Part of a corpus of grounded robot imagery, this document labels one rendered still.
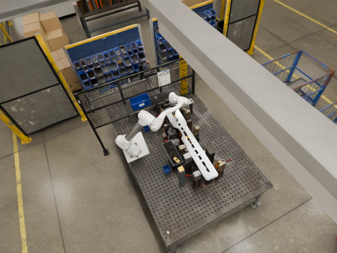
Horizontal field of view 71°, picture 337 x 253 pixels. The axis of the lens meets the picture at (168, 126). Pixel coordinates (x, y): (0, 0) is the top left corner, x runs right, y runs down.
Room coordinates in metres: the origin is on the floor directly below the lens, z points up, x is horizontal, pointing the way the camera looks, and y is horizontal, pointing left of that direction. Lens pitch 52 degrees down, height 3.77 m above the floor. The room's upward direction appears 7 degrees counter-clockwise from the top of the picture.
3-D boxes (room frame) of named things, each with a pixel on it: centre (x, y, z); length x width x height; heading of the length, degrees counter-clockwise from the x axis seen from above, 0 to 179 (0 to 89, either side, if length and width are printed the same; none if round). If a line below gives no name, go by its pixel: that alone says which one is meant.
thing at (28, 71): (3.26, 2.35, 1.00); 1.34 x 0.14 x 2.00; 111
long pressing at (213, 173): (1.94, -0.27, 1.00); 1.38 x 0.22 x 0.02; 19
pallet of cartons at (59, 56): (4.76, 2.50, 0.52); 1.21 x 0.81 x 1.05; 25
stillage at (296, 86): (3.18, -2.29, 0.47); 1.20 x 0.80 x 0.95; 110
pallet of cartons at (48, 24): (6.10, 2.91, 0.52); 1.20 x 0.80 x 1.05; 18
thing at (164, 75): (2.95, -0.02, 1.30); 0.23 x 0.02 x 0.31; 109
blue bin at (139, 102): (2.68, 0.40, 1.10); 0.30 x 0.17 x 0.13; 110
